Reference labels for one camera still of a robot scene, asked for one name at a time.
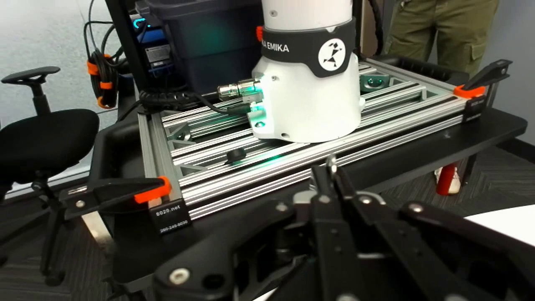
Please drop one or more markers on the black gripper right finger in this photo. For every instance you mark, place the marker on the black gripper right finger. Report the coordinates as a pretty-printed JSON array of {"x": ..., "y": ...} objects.
[{"x": 446, "y": 240}]

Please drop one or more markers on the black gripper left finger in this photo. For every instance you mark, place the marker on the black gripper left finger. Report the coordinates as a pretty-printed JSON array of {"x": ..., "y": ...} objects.
[{"x": 252, "y": 228}]

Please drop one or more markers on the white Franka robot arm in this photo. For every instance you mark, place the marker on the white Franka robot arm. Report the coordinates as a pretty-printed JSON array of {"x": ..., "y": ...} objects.
[{"x": 312, "y": 101}]

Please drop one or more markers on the red and white shoe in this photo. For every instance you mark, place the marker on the red and white shoe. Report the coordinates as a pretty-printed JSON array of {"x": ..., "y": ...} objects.
[{"x": 449, "y": 180}]

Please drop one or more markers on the small black knob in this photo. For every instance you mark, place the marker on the small black knob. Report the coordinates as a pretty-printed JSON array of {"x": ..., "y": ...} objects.
[{"x": 237, "y": 156}]

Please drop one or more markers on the black orange bar clamp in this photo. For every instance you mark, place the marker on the black orange bar clamp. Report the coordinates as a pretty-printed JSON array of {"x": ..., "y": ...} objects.
[
  {"x": 111, "y": 193},
  {"x": 491, "y": 72}
]

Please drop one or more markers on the hanging black orange clamp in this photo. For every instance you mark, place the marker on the hanging black orange clamp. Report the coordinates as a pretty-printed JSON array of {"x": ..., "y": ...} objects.
[{"x": 103, "y": 84}]

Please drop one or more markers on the control box with blue light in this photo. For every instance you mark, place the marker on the control box with blue light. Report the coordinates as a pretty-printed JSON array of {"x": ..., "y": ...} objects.
[{"x": 151, "y": 47}]

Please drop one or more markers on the person in green trousers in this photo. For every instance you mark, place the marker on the person in green trousers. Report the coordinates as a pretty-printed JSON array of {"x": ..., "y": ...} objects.
[{"x": 436, "y": 27}]

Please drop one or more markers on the black office chair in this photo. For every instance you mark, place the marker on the black office chair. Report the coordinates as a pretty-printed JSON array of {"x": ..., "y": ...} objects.
[{"x": 44, "y": 139}]

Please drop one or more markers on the aluminium frame table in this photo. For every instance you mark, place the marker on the aluminium frame table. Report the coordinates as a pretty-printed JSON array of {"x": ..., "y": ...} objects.
[{"x": 335, "y": 153}]

